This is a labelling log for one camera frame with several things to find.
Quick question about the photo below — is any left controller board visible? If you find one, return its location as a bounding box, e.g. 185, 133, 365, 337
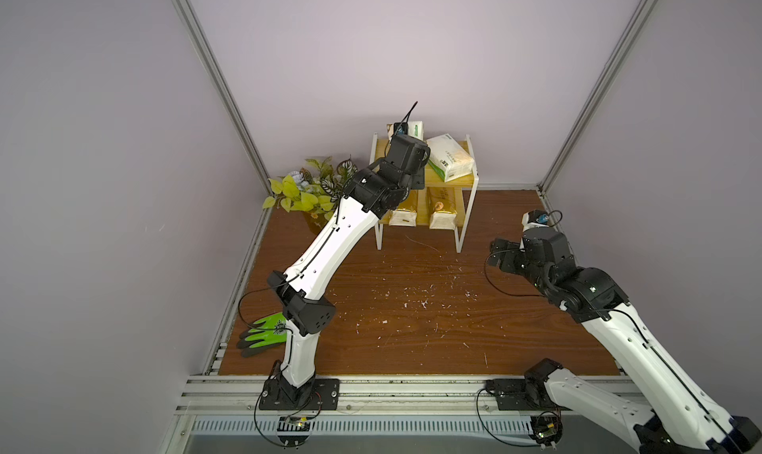
276, 416, 313, 448

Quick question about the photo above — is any controller board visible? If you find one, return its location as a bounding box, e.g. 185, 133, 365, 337
530, 410, 564, 449
276, 416, 313, 448

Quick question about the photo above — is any white tissue pack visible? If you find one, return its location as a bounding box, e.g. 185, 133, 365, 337
426, 134, 474, 182
407, 121, 425, 140

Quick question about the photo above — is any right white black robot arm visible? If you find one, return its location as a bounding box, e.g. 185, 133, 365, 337
486, 225, 761, 453

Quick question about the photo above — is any aluminium rail frame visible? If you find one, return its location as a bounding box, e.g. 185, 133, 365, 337
160, 340, 686, 454

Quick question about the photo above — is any wooden two-tier shelf white frame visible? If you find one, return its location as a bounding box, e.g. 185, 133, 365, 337
404, 164, 479, 254

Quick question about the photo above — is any gold tissue pack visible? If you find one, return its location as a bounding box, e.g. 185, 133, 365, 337
389, 190, 419, 227
427, 187, 458, 231

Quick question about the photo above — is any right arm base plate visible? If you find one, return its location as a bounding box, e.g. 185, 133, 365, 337
484, 379, 567, 412

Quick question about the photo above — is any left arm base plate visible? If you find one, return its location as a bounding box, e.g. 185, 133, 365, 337
257, 378, 341, 412

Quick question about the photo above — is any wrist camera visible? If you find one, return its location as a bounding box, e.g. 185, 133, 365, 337
387, 122, 409, 138
521, 210, 551, 232

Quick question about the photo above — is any right controller board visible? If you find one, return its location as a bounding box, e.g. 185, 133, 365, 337
530, 410, 564, 449

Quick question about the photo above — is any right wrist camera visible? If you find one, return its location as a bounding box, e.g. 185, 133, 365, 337
521, 210, 551, 232

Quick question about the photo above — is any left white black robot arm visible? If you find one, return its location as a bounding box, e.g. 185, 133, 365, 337
248, 134, 431, 408

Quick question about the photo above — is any potted plant in glass vase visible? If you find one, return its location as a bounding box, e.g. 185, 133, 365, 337
263, 156, 358, 235

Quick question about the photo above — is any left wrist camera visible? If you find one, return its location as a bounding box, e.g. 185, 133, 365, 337
387, 122, 409, 138

